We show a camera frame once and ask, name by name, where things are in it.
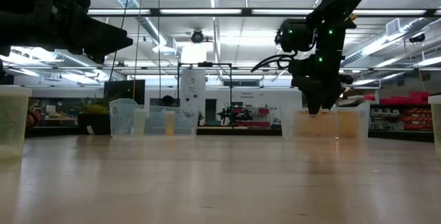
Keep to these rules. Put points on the rack of red bins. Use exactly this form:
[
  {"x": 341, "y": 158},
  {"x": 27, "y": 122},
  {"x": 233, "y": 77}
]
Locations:
[{"x": 413, "y": 100}]

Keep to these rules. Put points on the clear plastic bin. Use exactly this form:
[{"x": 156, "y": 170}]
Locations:
[
  {"x": 186, "y": 124},
  {"x": 287, "y": 120}
]

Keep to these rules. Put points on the wide clear pill bottle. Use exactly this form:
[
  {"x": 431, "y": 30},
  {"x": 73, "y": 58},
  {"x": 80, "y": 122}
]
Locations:
[
  {"x": 13, "y": 120},
  {"x": 435, "y": 127}
]

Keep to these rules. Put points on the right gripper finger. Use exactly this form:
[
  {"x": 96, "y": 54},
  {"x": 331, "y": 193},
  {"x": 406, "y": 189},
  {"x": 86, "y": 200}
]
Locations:
[
  {"x": 311, "y": 96},
  {"x": 329, "y": 94}
]

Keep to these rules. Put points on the potted green plant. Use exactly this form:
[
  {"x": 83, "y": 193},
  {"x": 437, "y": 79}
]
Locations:
[{"x": 94, "y": 110}]

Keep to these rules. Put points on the black tube frame stand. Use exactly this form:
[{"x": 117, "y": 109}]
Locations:
[{"x": 205, "y": 64}]

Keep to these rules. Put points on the black ceiling fixture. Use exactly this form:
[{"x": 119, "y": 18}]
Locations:
[{"x": 417, "y": 38}]

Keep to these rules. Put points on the white vent box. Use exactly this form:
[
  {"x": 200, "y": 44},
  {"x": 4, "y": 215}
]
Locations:
[{"x": 392, "y": 27}]

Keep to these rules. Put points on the black overhead camera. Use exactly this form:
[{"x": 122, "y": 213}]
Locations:
[{"x": 197, "y": 36}]

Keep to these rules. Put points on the black monitor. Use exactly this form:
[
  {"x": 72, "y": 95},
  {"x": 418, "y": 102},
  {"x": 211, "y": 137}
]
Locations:
[{"x": 124, "y": 91}]

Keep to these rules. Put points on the shelf with red items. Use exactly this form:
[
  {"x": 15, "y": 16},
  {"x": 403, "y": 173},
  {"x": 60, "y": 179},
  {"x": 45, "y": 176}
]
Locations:
[{"x": 262, "y": 117}]

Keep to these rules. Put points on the person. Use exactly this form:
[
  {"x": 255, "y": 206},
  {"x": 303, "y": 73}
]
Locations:
[{"x": 168, "y": 100}]

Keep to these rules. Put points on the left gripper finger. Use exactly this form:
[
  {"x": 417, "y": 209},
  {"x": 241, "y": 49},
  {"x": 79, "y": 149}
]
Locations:
[
  {"x": 107, "y": 38},
  {"x": 96, "y": 58}
]

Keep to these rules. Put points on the white sign pillar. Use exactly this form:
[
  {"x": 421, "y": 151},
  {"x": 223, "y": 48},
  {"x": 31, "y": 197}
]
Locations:
[{"x": 193, "y": 86}]

